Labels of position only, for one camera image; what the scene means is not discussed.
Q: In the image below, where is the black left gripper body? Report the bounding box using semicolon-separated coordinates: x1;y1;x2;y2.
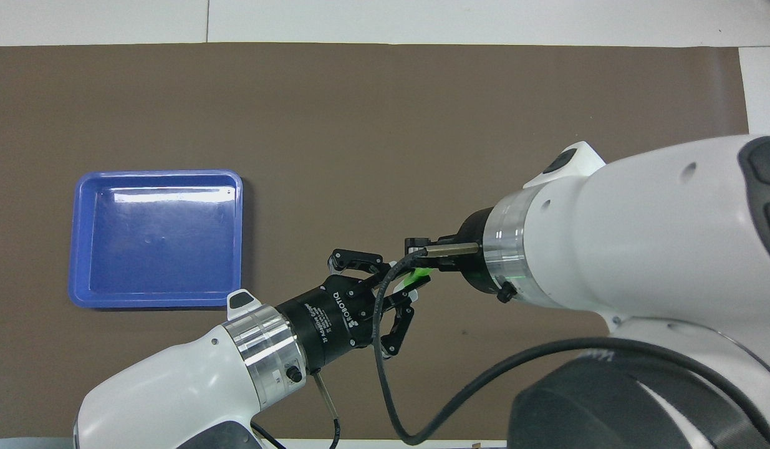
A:
277;277;380;372

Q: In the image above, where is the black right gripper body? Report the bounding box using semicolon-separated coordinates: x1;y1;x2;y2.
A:
437;207;495;291

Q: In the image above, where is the green pen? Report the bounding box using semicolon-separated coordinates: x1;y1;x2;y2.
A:
400;265;435;294

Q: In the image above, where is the brown table mat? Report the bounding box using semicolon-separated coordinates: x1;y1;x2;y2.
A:
0;42;770;440

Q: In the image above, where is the blue plastic tray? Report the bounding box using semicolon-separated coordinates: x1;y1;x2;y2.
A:
69;170;243;309

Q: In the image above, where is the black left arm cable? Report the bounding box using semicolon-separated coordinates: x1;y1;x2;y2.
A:
251;371;342;449

